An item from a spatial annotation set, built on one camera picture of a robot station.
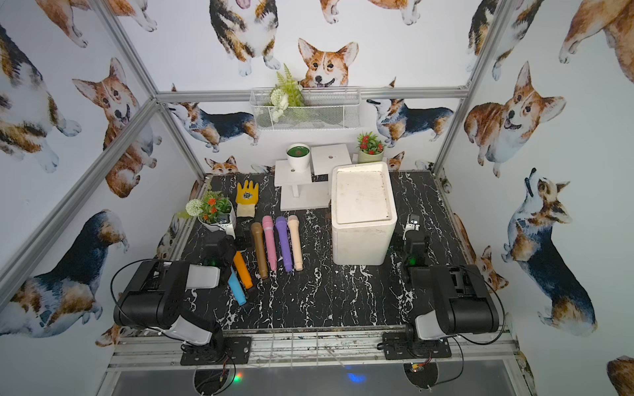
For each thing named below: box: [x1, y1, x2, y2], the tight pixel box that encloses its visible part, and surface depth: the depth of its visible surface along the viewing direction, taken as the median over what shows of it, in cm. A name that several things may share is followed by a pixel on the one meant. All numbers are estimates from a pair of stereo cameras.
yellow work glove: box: [235, 179, 260, 218], surface depth 111 cm
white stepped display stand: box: [274, 143, 353, 212], surface depth 102 cm
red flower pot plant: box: [355, 131, 387, 164], surface depth 97 cm
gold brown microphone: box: [250, 221, 269, 280], surface depth 96 cm
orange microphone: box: [232, 250, 254, 289], surface depth 90 cm
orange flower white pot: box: [177, 189, 232, 225], surface depth 92 cm
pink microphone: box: [262, 215, 278, 271], surface depth 97 cm
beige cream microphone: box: [287, 214, 303, 272], surface depth 98 cm
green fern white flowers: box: [268, 62, 306, 123], surface depth 84 cm
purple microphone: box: [275, 216, 294, 273], surface depth 96 cm
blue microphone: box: [227, 265, 247, 307], surface depth 85 cm
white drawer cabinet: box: [331, 161, 398, 266], surface depth 83 cm
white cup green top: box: [285, 142, 311, 172], surface depth 100 cm
